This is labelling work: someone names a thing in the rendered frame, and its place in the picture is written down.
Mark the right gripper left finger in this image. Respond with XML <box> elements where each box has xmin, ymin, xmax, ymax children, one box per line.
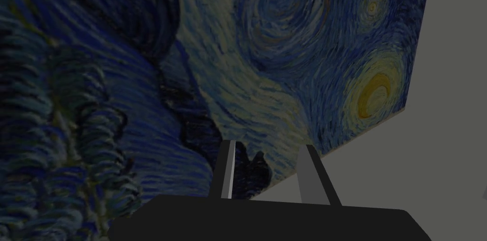
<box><xmin>208</xmin><ymin>139</ymin><xmax>237</xmax><ymax>200</ymax></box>

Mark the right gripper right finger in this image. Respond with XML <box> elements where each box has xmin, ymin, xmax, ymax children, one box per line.
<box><xmin>296</xmin><ymin>144</ymin><xmax>343</xmax><ymax>207</ymax></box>

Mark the blue swirling night sky painting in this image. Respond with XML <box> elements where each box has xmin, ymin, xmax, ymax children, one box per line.
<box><xmin>0</xmin><ymin>0</ymin><xmax>433</xmax><ymax>241</ymax></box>

